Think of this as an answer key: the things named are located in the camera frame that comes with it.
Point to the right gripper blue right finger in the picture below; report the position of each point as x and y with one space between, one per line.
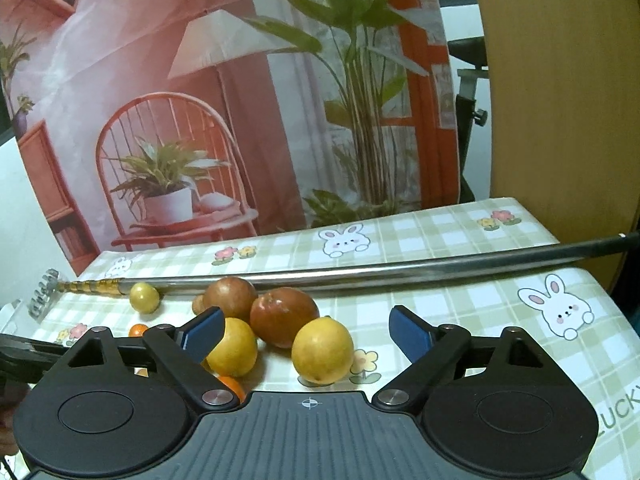
433 353

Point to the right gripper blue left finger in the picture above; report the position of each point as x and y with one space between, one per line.
178 353

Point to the yellow orange citrus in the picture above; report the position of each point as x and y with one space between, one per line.
236 354

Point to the red brown apple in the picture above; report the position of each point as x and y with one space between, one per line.
232 295

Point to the small orange tangerine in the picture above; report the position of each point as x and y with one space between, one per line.
138 330

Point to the small yellow round fruit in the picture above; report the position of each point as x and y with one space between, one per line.
144 298

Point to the yellow lemon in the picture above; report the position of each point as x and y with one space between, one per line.
322 351

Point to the small brown kiwi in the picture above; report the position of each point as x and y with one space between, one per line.
198 304

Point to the long metal back scratcher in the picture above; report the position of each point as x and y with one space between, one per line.
372 275

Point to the printed room backdrop cloth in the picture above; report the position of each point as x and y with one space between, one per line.
156 123

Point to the black office chair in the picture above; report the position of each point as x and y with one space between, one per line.
472 51

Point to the wooden board panel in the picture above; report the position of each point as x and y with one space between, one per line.
564 88

